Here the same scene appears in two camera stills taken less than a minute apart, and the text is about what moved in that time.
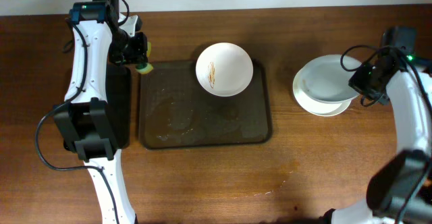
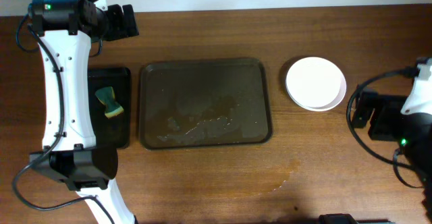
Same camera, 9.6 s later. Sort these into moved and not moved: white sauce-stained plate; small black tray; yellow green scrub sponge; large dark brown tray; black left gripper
Moved: yellow green scrub sponge; black left gripper; white sauce-stained plate
Not moved: large dark brown tray; small black tray
